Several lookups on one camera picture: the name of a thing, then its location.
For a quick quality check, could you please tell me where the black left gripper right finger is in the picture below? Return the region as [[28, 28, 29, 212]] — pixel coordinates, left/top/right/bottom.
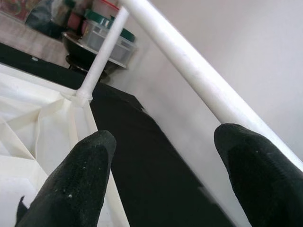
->
[[214, 122, 303, 227]]

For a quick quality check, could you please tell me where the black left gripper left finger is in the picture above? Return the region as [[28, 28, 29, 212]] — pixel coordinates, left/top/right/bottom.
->
[[16, 130, 117, 227]]

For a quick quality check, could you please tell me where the white plastic table leg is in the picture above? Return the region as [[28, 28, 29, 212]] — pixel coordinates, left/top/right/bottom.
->
[[117, 0, 303, 166], [76, 6, 130, 107]]

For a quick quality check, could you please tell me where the black table cloth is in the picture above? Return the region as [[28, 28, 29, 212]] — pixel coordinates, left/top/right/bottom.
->
[[0, 42, 235, 227]]

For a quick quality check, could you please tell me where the white plastic table top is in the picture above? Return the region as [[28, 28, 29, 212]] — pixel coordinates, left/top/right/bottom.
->
[[0, 63, 130, 227]]

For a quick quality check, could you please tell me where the black round stool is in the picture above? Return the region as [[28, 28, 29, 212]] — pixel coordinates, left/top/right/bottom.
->
[[65, 55, 114, 83]]

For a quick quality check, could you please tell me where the black wok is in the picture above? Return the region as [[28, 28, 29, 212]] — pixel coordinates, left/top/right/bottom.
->
[[62, 32, 119, 71]]

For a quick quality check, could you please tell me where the clear plastic storage box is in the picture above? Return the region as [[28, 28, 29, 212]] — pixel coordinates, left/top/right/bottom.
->
[[81, 20, 138, 67]]

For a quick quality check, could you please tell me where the pale checked cloth table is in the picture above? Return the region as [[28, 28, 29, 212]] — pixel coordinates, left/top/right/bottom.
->
[[0, 11, 69, 66]]

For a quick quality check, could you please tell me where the green pot lid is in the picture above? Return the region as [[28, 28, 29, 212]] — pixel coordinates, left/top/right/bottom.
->
[[84, 9, 137, 42]]

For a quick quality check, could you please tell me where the pink cup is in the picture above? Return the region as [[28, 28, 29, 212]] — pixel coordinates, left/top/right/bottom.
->
[[67, 11, 83, 31]]

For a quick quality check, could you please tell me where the black plastic bag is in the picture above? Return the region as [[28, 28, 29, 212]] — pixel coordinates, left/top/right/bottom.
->
[[25, 4, 69, 40]]

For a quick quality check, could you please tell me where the clear container red lid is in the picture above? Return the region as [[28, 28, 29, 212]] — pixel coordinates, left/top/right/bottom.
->
[[92, 0, 120, 17]]

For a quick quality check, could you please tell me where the red printed food box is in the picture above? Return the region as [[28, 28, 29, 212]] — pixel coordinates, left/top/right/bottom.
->
[[0, 0, 42, 15]]

